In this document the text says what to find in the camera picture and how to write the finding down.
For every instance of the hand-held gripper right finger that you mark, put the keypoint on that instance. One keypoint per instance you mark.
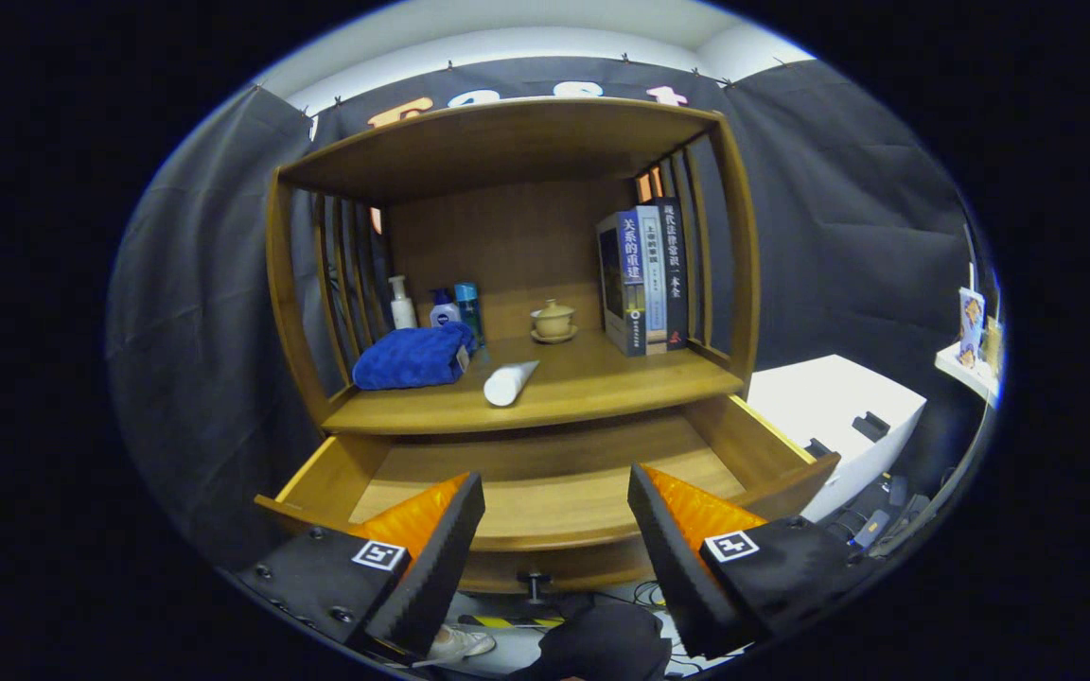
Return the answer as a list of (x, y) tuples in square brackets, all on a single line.
[(687, 572)]

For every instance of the wooden countertop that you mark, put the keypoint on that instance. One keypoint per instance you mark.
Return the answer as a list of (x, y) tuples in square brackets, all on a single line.
[(592, 383)]

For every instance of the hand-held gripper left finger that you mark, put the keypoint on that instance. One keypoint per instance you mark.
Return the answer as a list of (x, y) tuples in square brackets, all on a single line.
[(441, 572)]

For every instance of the person's dark trouser leg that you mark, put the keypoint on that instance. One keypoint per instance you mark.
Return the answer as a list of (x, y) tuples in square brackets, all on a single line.
[(602, 643)]

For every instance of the white bottle with blue cap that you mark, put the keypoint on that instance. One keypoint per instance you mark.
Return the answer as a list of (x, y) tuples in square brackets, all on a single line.
[(445, 314)]

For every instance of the blue towel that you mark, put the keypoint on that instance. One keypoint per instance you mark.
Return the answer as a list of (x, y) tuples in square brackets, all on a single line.
[(408, 357)]

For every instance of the wooden drawer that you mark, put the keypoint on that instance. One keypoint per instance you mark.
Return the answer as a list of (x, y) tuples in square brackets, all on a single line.
[(545, 492)]

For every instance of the white pump bottle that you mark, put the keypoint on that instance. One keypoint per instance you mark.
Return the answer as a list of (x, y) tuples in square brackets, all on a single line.
[(402, 312)]

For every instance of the white box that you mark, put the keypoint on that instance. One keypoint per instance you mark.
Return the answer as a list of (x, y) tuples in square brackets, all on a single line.
[(829, 397)]

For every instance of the person's white shoe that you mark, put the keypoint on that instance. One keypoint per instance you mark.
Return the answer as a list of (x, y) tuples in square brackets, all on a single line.
[(460, 643)]

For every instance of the black-spine book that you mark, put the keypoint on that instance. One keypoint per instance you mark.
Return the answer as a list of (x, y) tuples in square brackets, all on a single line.
[(675, 274)]

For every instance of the white-spine book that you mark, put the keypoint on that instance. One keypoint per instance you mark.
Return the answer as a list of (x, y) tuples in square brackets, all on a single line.
[(656, 284)]

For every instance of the wooden cabinet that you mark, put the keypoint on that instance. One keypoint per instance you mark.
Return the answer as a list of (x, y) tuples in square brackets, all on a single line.
[(507, 236)]

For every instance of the dark floor equipment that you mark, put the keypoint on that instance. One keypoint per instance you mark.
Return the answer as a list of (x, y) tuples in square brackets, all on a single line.
[(871, 525)]

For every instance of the teal blue bottle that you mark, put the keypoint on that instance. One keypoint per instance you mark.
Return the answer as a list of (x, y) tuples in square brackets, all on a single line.
[(467, 307)]

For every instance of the beige lidded teacup with saucer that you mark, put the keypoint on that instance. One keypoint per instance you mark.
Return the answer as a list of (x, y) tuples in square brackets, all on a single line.
[(554, 323)]

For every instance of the white tube with green end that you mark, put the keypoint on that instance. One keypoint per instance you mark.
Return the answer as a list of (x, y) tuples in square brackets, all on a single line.
[(507, 385)]

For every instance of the brown drink cup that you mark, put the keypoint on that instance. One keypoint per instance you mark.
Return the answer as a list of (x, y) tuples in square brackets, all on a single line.
[(992, 345)]

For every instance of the white shelf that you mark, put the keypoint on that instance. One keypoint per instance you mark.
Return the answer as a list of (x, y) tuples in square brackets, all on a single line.
[(966, 369)]

